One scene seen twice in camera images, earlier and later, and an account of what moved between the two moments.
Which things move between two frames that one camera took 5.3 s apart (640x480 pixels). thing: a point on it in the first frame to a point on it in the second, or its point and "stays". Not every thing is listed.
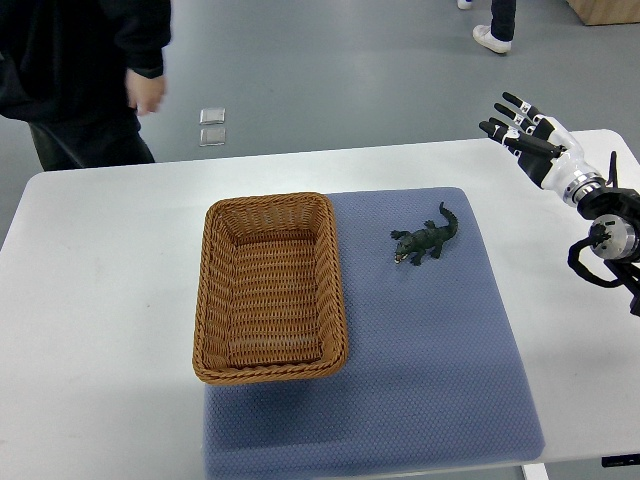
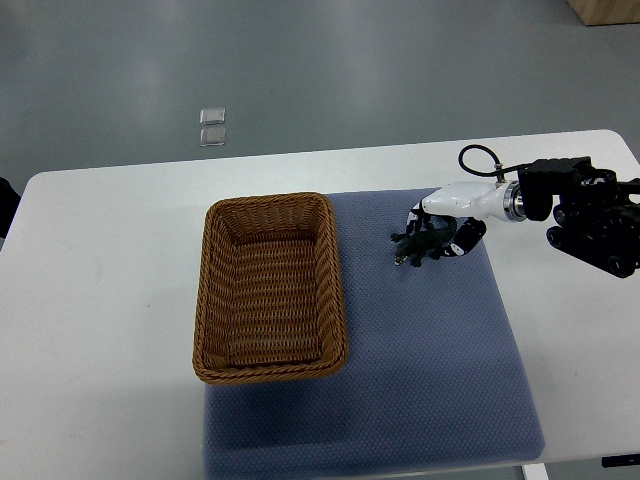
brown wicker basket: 270,303 stays
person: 79,73 to 9,201
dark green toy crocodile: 430,238 stays
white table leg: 535,471 stays
